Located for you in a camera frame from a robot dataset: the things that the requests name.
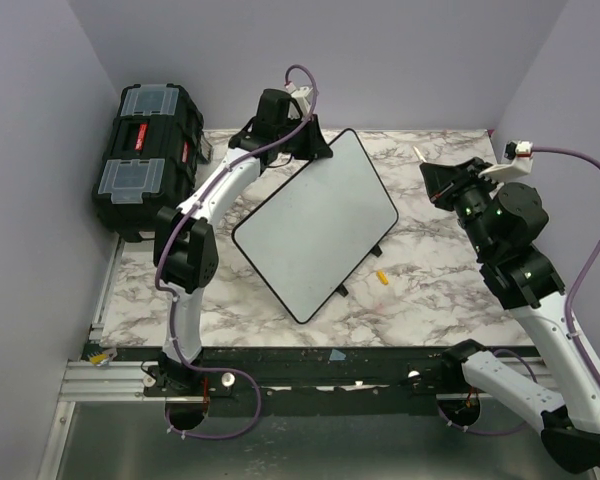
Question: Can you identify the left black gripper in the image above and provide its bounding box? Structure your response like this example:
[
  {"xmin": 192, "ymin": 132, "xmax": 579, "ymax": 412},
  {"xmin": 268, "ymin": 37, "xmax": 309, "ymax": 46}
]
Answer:
[{"xmin": 275, "ymin": 114, "xmax": 333, "ymax": 161}]

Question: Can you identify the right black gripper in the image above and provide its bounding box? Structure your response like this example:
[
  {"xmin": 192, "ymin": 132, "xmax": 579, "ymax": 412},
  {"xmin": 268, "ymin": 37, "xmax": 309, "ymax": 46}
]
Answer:
[{"xmin": 422, "ymin": 155, "xmax": 501, "ymax": 257}]

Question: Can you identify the black framed whiteboard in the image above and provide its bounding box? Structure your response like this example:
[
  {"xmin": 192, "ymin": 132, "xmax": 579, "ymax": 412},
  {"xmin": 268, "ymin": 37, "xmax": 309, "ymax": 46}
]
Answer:
[{"xmin": 232, "ymin": 129, "xmax": 399, "ymax": 324}]

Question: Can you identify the yellow marker cap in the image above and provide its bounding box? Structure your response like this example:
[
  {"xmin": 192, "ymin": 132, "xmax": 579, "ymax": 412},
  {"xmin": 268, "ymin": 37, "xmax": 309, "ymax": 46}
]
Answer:
[{"xmin": 376, "ymin": 271, "xmax": 389, "ymax": 286}]

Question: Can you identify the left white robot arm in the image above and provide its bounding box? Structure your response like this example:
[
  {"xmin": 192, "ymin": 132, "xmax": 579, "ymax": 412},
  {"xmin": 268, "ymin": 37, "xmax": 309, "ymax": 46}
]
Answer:
[{"xmin": 153, "ymin": 81, "xmax": 333, "ymax": 395}]

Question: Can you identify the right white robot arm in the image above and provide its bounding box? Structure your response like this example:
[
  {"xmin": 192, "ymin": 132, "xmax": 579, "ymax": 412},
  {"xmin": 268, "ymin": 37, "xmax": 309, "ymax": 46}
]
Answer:
[{"xmin": 420, "ymin": 158, "xmax": 600, "ymax": 474}]

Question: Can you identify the black plastic toolbox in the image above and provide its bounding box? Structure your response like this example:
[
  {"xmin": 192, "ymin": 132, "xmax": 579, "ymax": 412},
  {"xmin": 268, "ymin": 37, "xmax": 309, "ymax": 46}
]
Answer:
[{"xmin": 91, "ymin": 83, "xmax": 212, "ymax": 243}]

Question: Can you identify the blue tape piece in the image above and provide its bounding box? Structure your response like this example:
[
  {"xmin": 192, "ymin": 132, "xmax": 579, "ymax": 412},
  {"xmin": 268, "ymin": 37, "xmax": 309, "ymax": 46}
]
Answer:
[{"xmin": 329, "ymin": 349, "xmax": 346, "ymax": 361}]

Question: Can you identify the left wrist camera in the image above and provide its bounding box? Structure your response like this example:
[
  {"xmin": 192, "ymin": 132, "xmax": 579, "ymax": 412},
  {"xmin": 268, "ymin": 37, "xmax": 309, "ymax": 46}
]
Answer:
[{"xmin": 285, "ymin": 82, "xmax": 313, "ymax": 120}]

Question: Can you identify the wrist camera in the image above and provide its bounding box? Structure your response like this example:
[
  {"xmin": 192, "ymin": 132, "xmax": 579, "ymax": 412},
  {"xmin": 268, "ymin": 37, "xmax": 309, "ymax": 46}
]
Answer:
[
  {"xmin": 285, "ymin": 82, "xmax": 313, "ymax": 120},
  {"xmin": 479, "ymin": 140, "xmax": 533, "ymax": 183}
]

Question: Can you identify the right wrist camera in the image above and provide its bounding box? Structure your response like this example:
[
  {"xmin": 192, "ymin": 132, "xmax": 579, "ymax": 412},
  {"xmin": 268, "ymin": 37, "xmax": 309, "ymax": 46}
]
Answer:
[{"xmin": 479, "ymin": 140, "xmax": 533, "ymax": 183}]

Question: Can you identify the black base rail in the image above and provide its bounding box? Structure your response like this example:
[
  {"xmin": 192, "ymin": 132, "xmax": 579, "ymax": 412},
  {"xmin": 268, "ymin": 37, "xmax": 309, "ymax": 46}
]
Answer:
[{"xmin": 82, "ymin": 342, "xmax": 546, "ymax": 417}]

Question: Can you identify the aluminium extrusion frame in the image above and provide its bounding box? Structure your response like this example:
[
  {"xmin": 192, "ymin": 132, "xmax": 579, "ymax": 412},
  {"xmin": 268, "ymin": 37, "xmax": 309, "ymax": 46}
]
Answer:
[{"xmin": 34, "ymin": 234, "xmax": 161, "ymax": 480}]

